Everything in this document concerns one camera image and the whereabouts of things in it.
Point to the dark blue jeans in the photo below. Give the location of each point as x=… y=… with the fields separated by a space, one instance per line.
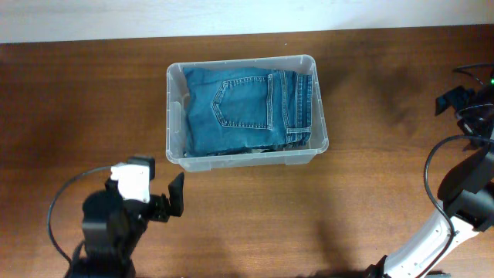
x=239 y=110

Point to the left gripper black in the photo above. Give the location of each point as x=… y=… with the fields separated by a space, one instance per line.
x=160 y=212

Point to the clear plastic storage container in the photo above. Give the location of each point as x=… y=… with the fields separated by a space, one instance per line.
x=177 y=102

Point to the light grey jeans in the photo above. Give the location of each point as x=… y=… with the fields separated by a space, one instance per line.
x=257 y=150

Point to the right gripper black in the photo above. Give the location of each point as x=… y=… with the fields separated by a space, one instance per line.
x=455 y=99

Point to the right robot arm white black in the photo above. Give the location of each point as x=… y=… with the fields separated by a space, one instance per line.
x=464 y=202

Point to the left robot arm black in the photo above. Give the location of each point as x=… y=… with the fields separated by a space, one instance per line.
x=114 y=219

